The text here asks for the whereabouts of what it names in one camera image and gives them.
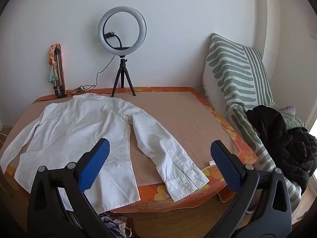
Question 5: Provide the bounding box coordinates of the colourful patterned cloth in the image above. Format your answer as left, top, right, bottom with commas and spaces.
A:
47, 43, 62, 83

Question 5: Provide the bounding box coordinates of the black mini tripod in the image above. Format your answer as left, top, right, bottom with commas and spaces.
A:
111, 56, 137, 98

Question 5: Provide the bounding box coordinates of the blue striped cloth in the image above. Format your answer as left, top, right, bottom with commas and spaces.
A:
98, 212, 135, 238

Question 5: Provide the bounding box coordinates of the white long-sleeved shirt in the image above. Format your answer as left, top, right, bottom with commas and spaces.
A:
0, 94, 210, 211

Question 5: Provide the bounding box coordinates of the green striped pillow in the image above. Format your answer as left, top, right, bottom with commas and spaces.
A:
202, 33, 303, 209

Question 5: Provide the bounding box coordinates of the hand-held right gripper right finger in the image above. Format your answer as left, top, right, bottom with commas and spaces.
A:
205, 140, 293, 238

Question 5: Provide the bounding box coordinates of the black ring light cable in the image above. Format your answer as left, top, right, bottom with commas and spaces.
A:
33, 55, 116, 104

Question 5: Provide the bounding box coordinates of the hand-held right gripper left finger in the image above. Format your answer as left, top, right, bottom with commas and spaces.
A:
27, 138, 117, 238

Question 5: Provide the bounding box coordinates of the white ring light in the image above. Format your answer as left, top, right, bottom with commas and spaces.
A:
97, 6, 147, 56

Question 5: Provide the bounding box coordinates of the black jacket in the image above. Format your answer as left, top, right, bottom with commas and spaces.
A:
245, 105, 317, 195

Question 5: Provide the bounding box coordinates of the orange floral blanket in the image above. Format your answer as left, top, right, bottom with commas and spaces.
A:
0, 87, 259, 212

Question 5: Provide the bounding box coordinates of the grey quilted jacket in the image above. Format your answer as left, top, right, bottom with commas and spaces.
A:
277, 106, 309, 132

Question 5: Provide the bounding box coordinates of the folded metal tripod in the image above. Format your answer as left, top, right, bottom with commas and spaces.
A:
53, 48, 66, 98

